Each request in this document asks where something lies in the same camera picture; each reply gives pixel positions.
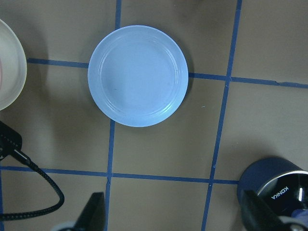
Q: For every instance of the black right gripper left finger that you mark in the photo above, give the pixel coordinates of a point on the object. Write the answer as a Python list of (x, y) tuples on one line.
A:
[(92, 217)]

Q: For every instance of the cream plate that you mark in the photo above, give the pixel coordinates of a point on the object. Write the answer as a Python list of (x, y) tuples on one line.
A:
[(13, 66)]

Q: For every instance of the dark blue pot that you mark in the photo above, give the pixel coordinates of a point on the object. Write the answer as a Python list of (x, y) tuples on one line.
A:
[(282, 185)]

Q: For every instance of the blue plate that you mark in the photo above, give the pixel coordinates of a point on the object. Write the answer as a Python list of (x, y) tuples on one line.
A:
[(138, 76)]

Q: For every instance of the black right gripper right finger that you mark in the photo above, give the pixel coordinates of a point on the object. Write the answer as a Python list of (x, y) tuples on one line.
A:
[(257, 216)]

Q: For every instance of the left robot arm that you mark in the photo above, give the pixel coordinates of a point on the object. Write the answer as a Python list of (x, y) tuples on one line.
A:
[(10, 141)]

